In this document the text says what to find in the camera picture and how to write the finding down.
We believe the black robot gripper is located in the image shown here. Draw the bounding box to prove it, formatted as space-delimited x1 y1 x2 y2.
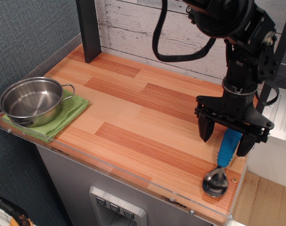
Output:
195 84 274 156

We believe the blue handled metal spoon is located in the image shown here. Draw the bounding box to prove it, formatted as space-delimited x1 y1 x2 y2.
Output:
202 129 242 197

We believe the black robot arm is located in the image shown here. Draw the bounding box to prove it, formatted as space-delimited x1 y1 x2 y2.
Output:
187 0 277 156

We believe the stainless steel pot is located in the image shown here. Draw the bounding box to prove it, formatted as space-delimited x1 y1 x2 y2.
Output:
0 77 75 128

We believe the white appliance right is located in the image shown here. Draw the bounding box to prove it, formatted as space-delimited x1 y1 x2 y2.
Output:
247 89 286 186

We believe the clear acrylic edge guard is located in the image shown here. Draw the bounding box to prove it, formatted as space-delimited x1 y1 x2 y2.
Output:
0 109 247 226

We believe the silver toy fridge cabinet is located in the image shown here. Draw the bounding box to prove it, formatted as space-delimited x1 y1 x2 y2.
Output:
37 146 210 226

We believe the green folded cloth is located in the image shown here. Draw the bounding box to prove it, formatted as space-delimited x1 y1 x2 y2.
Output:
2 95 89 143

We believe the orange object bottom left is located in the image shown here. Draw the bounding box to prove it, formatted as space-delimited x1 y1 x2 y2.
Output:
9 214 35 226

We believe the dark vertical post right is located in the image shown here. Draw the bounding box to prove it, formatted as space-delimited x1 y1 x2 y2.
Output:
254 0 286 116

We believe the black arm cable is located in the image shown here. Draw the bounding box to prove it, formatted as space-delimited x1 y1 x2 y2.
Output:
152 0 279 106

